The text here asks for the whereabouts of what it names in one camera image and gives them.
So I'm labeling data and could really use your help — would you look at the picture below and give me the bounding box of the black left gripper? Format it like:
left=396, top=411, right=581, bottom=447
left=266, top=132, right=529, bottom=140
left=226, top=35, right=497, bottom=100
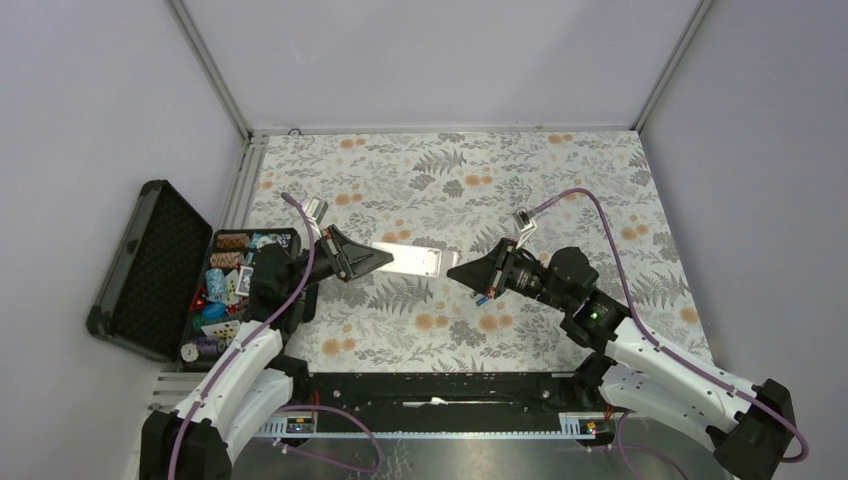
left=284, top=225, right=393, bottom=296

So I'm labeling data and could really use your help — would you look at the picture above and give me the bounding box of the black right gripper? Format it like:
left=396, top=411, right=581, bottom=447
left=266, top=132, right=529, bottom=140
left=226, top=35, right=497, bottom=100
left=448, top=238, right=572, bottom=313

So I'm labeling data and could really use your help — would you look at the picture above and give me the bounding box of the white remote control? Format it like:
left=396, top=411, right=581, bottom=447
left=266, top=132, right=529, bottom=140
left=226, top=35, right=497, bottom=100
left=371, top=242, right=459, bottom=278

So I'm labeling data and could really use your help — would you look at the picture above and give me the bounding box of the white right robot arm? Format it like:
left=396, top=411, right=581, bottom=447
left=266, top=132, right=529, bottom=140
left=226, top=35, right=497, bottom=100
left=447, top=238, right=796, bottom=479

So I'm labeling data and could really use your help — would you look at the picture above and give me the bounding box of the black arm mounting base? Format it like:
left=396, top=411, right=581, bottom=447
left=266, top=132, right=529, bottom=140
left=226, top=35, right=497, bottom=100
left=290, top=373, right=621, bottom=435

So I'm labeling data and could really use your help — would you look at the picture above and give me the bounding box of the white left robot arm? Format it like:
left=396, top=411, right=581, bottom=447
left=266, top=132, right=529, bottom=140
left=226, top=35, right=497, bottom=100
left=139, top=225, right=394, bottom=479

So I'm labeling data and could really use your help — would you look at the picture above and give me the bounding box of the floral table mat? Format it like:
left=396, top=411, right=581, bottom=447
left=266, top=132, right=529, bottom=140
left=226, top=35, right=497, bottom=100
left=248, top=131, right=711, bottom=372

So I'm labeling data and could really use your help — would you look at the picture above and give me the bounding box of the playing card deck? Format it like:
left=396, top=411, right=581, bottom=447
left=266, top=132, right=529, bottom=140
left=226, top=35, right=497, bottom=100
left=235, top=266, right=254, bottom=297

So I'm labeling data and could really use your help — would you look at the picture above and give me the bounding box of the black poker chip case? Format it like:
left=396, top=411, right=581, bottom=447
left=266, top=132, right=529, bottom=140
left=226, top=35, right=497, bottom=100
left=85, top=180, right=301, bottom=363

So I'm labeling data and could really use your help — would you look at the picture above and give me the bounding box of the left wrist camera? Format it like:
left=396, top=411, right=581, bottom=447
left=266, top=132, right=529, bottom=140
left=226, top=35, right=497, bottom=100
left=304, top=197, right=329, bottom=225

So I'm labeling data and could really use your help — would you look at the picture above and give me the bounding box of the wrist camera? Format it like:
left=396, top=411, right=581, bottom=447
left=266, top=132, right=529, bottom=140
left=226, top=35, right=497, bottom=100
left=513, top=208, right=537, bottom=243
left=304, top=197, right=329, bottom=225

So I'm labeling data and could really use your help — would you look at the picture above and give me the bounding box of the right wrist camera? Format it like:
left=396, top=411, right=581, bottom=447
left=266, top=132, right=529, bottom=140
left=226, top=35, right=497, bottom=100
left=513, top=208, right=537, bottom=243

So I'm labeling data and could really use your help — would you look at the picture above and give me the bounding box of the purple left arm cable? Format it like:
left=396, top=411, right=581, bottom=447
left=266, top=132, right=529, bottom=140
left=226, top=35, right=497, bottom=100
left=165, top=192, right=319, bottom=480

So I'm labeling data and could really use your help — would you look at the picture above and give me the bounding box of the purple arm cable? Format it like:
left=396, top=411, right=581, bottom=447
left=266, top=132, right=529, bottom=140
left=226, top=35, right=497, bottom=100
left=523, top=188, right=811, bottom=464
left=165, top=192, right=319, bottom=480

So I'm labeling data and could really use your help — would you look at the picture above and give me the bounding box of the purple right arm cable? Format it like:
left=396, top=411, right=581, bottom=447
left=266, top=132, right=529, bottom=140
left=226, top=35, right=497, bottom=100
left=523, top=188, right=811, bottom=464

